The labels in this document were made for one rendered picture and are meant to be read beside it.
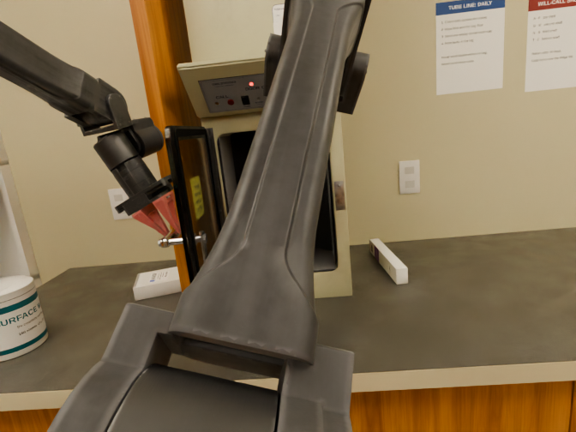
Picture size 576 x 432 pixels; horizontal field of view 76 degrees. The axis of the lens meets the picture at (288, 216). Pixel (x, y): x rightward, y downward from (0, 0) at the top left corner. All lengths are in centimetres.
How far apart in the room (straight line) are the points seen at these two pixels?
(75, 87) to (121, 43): 82
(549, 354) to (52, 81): 91
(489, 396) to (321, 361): 69
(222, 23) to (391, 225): 86
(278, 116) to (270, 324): 13
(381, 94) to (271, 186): 115
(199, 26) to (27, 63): 41
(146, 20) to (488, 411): 99
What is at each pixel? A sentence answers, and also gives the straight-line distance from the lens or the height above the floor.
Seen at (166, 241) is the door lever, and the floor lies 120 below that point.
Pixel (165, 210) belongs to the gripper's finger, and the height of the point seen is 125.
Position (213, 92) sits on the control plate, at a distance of 83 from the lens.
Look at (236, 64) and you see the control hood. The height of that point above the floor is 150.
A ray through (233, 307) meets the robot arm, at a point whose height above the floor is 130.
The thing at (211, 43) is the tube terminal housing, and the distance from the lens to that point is 91.
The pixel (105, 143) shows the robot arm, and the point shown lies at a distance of 70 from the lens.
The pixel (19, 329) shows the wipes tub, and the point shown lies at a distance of 103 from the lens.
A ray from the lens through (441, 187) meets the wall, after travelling 140.
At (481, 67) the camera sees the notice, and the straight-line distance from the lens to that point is 143.
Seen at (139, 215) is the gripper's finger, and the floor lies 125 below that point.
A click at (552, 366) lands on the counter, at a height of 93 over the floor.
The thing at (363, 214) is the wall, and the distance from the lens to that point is 135.
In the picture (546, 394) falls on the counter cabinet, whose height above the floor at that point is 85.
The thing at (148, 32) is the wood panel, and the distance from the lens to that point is 86.
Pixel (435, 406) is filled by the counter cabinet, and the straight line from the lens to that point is 83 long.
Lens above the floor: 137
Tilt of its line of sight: 13 degrees down
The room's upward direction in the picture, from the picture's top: 6 degrees counter-clockwise
